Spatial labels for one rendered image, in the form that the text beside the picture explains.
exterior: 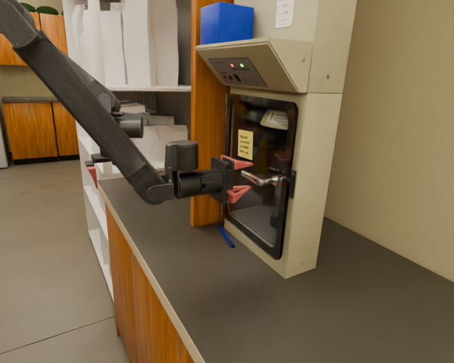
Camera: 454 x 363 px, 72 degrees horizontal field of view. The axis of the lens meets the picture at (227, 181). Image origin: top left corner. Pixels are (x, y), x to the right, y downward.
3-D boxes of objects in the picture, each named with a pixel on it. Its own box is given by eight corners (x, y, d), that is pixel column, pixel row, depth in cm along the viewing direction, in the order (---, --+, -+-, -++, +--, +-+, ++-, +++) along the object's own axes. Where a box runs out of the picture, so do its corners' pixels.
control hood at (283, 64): (229, 85, 93) (230, 49, 90) (308, 93, 67) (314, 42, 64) (194, 84, 87) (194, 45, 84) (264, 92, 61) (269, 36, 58)
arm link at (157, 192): (142, 189, 73) (147, 202, 65) (139, 140, 70) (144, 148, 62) (192, 185, 77) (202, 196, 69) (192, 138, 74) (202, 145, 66)
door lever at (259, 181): (256, 176, 84) (257, 166, 84) (278, 186, 77) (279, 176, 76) (239, 178, 82) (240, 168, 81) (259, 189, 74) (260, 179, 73)
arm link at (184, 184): (167, 195, 73) (176, 203, 68) (166, 166, 71) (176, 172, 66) (194, 191, 76) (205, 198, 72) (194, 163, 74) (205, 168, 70)
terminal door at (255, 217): (224, 215, 106) (230, 92, 93) (280, 262, 81) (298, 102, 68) (223, 216, 105) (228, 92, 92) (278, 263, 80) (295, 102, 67)
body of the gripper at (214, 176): (231, 162, 72) (202, 166, 68) (229, 203, 75) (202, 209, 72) (217, 155, 77) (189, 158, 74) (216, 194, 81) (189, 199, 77)
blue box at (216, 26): (231, 48, 88) (233, 12, 85) (252, 47, 80) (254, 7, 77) (199, 45, 83) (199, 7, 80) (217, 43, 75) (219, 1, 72)
